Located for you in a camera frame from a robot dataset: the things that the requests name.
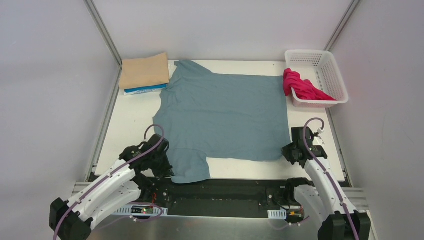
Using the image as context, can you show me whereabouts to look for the grey-blue t shirt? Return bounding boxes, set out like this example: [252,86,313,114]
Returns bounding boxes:
[153,60,291,184]

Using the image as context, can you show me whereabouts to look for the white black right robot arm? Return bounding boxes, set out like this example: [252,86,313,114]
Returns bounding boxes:
[281,126,372,240]

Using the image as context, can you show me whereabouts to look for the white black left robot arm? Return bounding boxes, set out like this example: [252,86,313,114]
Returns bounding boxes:
[48,134,174,240]

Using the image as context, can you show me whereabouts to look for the left controller circuit board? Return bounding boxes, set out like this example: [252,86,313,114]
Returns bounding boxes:
[131,205,155,215]

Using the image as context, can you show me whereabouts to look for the controller circuit board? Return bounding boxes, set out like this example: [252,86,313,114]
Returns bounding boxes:
[287,211,304,219]
[131,205,155,215]

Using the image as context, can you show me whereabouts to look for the pink red t shirt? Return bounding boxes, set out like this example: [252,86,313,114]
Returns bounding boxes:
[282,68,336,101]

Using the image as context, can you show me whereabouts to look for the right controller circuit board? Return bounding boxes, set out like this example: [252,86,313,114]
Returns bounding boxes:
[287,211,304,219]

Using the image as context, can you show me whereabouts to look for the folded blue white t shirt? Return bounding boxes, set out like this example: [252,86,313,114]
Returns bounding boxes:
[123,83,168,96]

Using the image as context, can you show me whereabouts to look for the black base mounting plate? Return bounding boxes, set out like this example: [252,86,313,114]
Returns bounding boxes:
[134,177,301,219]

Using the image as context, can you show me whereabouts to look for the white plastic laundry basket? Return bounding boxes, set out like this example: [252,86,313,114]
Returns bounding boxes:
[284,49,349,108]

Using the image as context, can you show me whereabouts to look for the folded tan t shirt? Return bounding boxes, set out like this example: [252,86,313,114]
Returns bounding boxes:
[119,52,170,90]

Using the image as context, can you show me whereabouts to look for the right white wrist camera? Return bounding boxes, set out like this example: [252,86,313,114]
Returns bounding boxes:
[314,128,325,145]

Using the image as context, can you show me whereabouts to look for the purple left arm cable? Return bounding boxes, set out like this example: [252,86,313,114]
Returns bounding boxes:
[52,124,166,240]

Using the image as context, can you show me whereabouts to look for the aluminium front rail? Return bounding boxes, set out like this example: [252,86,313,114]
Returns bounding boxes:
[71,181,370,211]

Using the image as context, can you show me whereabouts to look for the right aluminium frame post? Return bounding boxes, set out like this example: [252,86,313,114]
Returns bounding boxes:
[324,0,362,52]

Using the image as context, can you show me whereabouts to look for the aluminium frame post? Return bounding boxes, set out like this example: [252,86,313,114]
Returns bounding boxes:
[84,0,122,68]
[324,0,362,52]

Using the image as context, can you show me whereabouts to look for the left aluminium frame post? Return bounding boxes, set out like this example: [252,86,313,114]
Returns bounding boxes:
[84,0,122,68]

